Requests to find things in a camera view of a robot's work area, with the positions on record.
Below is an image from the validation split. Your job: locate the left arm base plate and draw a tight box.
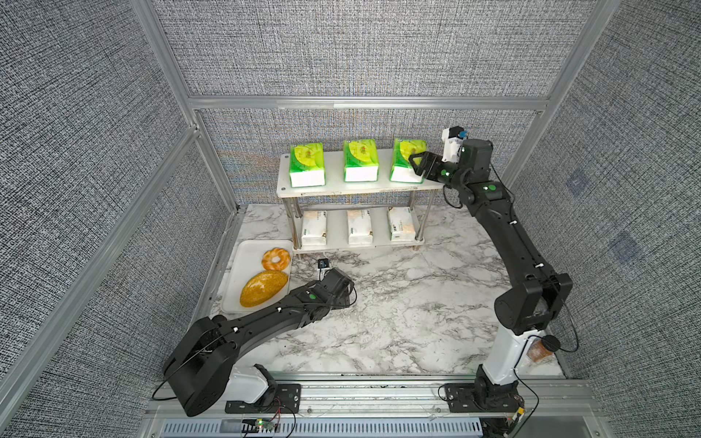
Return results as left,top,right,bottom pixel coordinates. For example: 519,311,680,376
225,383,302,414

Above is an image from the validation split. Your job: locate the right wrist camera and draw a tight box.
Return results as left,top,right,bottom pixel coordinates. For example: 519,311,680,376
441,126,467,162

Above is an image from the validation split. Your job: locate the white plastic tray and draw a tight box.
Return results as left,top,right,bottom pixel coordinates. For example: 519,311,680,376
215,240,294,315

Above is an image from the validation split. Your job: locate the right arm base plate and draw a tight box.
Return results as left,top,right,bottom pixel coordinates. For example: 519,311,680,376
444,381,524,414

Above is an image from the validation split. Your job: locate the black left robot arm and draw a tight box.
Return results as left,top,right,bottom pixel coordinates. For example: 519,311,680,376
162,268,355,417

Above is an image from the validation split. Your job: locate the green tissue pack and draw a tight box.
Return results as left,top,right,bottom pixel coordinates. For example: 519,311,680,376
343,139,379,183
288,142,326,188
390,138,427,184

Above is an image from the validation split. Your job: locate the white tissue pack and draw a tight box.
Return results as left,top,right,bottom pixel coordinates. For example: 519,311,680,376
347,209,374,246
387,207,416,242
301,211,328,247

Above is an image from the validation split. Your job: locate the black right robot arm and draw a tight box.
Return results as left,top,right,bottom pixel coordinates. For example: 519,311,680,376
409,139,572,412

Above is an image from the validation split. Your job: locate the white slotted cable duct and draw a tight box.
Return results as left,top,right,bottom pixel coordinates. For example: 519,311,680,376
155,417,484,437

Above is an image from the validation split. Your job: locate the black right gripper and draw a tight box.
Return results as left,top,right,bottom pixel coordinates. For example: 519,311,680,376
413,152,474,196

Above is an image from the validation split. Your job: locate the golden oval bread loaf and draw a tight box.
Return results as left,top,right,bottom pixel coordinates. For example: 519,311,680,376
239,270,288,308

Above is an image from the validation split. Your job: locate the spice jar black lid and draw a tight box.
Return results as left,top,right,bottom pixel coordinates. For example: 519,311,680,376
527,335,562,363

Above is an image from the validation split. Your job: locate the glazed ring donut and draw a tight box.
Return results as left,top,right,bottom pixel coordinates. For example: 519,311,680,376
261,247,291,271

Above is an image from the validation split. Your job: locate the white two-tier metal shelf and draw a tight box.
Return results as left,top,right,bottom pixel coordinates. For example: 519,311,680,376
277,150,441,254

